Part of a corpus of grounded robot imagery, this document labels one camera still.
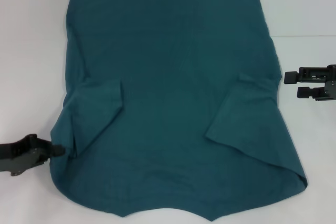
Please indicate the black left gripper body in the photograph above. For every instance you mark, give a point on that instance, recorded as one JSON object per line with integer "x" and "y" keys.
{"x": 23, "y": 155}

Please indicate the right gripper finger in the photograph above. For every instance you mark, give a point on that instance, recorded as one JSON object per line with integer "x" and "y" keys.
{"x": 290, "y": 78}
{"x": 305, "y": 93}

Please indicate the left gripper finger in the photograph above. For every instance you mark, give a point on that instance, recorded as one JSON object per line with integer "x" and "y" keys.
{"x": 58, "y": 151}

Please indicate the teal blue t-shirt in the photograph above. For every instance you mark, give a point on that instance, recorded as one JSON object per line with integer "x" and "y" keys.
{"x": 168, "y": 77}

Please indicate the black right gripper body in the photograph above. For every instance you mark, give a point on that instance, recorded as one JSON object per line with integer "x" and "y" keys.
{"x": 332, "y": 85}

